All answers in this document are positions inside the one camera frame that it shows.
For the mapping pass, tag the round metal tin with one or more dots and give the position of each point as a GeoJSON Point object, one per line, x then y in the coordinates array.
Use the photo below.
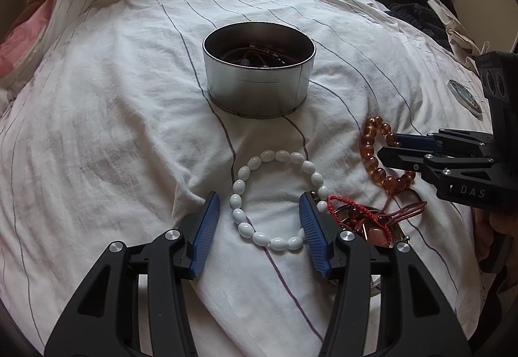
{"type": "Point", "coordinates": [259, 90]}

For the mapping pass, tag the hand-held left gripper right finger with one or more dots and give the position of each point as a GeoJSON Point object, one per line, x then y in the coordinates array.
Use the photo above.
{"type": "Point", "coordinates": [313, 235]}

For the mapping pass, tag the person's right forearm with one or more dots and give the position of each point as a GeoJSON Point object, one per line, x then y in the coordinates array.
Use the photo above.
{"type": "Point", "coordinates": [495, 300]}

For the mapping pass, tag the beige cloth bag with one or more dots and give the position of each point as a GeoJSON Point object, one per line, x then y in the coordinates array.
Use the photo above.
{"type": "Point", "coordinates": [457, 29]}

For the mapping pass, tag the pink blanket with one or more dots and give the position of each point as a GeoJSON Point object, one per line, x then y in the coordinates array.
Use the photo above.
{"type": "Point", "coordinates": [24, 41]}

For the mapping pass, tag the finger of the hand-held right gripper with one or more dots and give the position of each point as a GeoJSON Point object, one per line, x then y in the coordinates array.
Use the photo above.
{"type": "Point", "coordinates": [412, 139]}
{"type": "Point", "coordinates": [398, 158]}

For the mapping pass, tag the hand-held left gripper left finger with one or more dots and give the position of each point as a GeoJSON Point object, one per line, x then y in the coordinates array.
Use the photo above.
{"type": "Point", "coordinates": [206, 227]}

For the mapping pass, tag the white striped bedsheet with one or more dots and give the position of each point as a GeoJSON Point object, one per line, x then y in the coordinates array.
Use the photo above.
{"type": "Point", "coordinates": [121, 118]}

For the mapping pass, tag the round printed tin lid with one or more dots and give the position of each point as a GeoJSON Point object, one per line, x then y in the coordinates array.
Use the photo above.
{"type": "Point", "coordinates": [465, 96]}

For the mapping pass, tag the dark knitted garment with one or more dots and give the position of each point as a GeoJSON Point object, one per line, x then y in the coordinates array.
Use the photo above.
{"type": "Point", "coordinates": [421, 21]}

